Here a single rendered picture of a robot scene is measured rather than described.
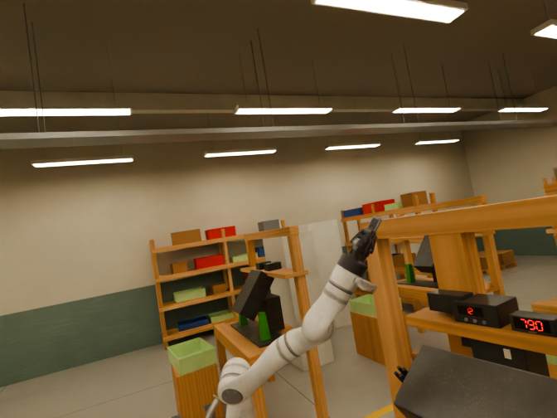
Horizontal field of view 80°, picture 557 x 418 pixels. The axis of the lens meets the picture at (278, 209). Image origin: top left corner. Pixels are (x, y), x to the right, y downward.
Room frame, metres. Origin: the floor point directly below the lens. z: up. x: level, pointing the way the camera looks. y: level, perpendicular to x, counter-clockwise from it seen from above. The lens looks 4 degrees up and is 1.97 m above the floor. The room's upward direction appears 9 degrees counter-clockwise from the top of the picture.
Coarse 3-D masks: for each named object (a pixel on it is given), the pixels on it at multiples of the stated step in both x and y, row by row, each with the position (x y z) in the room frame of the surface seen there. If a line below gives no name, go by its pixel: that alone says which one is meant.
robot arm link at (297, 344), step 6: (330, 324) 0.89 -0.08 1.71; (294, 330) 0.93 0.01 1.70; (300, 330) 0.94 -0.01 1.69; (330, 330) 0.88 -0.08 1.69; (288, 336) 0.91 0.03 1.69; (294, 336) 0.91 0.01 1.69; (300, 336) 0.92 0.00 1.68; (330, 336) 0.90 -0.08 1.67; (288, 342) 0.90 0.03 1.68; (294, 342) 0.90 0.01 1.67; (300, 342) 0.91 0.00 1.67; (306, 342) 0.92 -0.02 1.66; (312, 342) 0.92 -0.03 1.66; (318, 342) 0.92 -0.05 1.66; (324, 342) 0.92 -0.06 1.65; (288, 348) 0.90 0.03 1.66; (294, 348) 0.90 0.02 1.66; (300, 348) 0.90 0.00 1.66; (306, 348) 0.91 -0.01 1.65; (294, 354) 0.90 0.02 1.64; (300, 354) 0.91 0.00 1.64
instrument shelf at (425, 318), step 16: (416, 320) 1.36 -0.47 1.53; (432, 320) 1.30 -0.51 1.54; (448, 320) 1.27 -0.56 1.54; (464, 336) 1.19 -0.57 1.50; (480, 336) 1.14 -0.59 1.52; (496, 336) 1.09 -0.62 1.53; (512, 336) 1.05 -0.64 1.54; (528, 336) 1.02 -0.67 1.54; (544, 336) 1.01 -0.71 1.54; (544, 352) 0.98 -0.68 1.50
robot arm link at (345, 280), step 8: (336, 272) 0.88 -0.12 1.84; (344, 272) 0.86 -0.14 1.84; (336, 280) 0.87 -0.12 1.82; (344, 280) 0.86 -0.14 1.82; (352, 280) 0.86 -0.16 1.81; (360, 280) 0.83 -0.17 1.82; (344, 288) 0.86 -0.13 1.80; (352, 288) 0.87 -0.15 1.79; (360, 288) 0.83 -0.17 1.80; (368, 288) 0.83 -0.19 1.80
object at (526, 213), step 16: (464, 208) 1.24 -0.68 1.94; (480, 208) 1.19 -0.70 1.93; (496, 208) 1.14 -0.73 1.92; (512, 208) 1.10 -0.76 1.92; (528, 208) 1.06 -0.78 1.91; (544, 208) 1.02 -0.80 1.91; (368, 224) 1.67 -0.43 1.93; (384, 224) 1.58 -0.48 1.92; (400, 224) 1.50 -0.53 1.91; (416, 224) 1.43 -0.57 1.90; (432, 224) 1.36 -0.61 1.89; (448, 224) 1.30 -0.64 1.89; (464, 224) 1.25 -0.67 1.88; (480, 224) 1.20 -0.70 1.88; (496, 224) 1.15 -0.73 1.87; (512, 224) 1.11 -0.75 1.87; (528, 224) 1.07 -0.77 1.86; (544, 224) 1.03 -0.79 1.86
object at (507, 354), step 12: (480, 348) 1.16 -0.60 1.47; (492, 348) 1.13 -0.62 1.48; (504, 348) 1.09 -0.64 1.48; (516, 348) 1.06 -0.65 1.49; (492, 360) 1.13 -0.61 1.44; (504, 360) 1.10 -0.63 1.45; (516, 360) 1.07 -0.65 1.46; (528, 360) 1.05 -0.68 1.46; (540, 360) 1.08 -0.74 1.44; (540, 372) 1.08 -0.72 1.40
